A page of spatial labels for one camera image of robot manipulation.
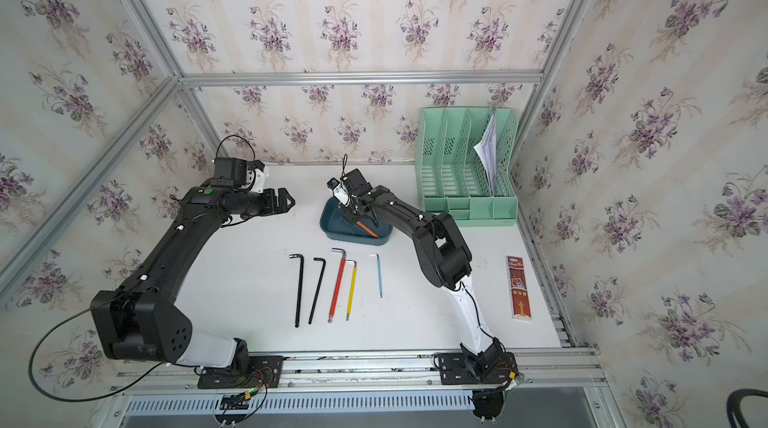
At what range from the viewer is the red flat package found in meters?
0.84

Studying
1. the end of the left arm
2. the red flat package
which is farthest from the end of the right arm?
the red flat package

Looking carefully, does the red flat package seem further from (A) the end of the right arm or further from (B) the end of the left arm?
(B) the end of the left arm
